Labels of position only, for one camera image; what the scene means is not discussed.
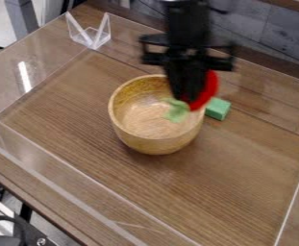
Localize wooden bowl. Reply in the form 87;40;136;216
108;74;206;155

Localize red plush strawberry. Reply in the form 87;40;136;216
162;69;220;124

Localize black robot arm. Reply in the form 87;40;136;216
139;0;236;103

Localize green sponge block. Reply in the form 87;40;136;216
206;98;231;121

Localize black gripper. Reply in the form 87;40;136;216
139;33;236;102

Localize clear acrylic tray enclosure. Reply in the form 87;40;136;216
0;16;299;246

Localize black clamp base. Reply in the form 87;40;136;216
0;215;57;246

